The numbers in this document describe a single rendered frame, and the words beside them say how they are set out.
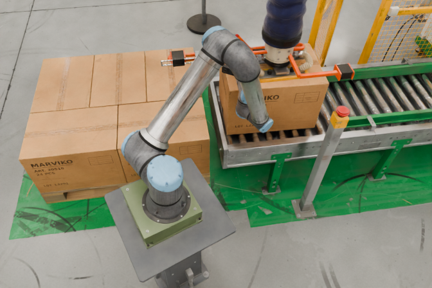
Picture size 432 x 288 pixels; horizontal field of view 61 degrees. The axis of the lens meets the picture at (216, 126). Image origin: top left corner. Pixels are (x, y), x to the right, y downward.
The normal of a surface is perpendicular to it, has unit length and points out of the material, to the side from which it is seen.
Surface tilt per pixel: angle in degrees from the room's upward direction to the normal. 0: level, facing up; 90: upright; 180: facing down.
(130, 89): 0
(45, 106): 0
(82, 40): 0
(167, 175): 8
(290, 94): 90
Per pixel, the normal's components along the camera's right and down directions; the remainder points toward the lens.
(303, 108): 0.12, 0.75
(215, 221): 0.02, -0.66
